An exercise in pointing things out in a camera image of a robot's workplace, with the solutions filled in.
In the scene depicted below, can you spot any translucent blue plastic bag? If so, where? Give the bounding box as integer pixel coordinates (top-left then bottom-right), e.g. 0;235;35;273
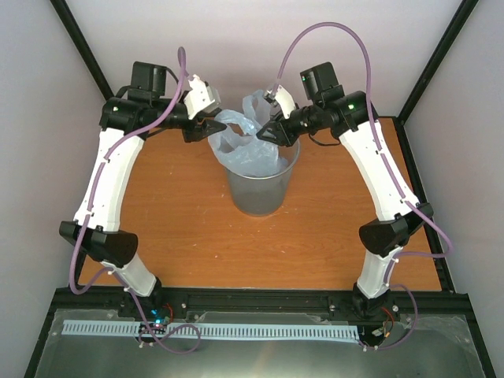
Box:
208;90;288;177

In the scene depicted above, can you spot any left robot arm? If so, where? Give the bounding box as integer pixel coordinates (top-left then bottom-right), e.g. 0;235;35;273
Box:
59;61;226;317

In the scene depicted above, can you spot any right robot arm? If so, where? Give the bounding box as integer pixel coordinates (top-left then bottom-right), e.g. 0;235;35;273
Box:
256;62;433;319

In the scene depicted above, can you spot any grey mesh trash bin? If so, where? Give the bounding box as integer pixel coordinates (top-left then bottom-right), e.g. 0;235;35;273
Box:
224;140;301;217

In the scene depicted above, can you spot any small electronics board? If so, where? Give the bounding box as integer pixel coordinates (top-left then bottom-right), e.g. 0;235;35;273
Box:
150;303;174;335

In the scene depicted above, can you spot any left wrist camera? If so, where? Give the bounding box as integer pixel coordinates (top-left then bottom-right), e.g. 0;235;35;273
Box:
183;75;221;120

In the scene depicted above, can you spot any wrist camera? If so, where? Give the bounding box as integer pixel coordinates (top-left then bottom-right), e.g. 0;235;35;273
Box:
183;75;221;120
263;83;297;119

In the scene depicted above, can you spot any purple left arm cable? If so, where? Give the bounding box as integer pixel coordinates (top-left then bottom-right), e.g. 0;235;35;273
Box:
69;46;188;295

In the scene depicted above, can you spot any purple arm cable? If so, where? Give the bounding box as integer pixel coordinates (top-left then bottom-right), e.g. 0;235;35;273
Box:
69;46;188;295
277;21;454;351

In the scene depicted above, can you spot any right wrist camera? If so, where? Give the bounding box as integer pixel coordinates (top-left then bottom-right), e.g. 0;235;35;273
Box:
263;83;297;119

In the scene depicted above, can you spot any black mounting rail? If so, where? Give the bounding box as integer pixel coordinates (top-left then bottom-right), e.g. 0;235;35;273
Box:
117;286;395;324

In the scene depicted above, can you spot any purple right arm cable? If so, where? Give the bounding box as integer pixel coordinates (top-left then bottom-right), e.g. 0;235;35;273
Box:
277;21;454;351

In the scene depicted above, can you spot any black enclosure frame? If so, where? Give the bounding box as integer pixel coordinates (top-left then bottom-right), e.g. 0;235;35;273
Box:
25;1;495;377

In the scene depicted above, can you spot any light blue cable duct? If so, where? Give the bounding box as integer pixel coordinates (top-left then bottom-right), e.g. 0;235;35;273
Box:
61;320;359;343

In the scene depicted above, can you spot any metal base plate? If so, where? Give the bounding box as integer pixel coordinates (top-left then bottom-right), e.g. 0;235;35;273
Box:
34;310;484;377

